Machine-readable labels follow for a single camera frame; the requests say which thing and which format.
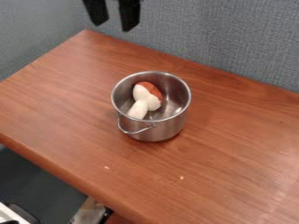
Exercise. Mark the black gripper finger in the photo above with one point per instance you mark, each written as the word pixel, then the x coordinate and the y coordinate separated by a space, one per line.
pixel 129 14
pixel 97 11

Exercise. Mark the white toy mushroom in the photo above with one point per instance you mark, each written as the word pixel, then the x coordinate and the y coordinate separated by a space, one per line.
pixel 148 99

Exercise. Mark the stainless steel pot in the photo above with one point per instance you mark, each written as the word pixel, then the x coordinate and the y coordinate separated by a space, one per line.
pixel 160 124

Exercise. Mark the white and black floor object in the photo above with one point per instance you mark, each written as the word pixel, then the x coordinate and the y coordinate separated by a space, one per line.
pixel 15 215

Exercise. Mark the table leg bracket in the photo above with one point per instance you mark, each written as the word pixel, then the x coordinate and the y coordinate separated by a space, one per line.
pixel 91 213

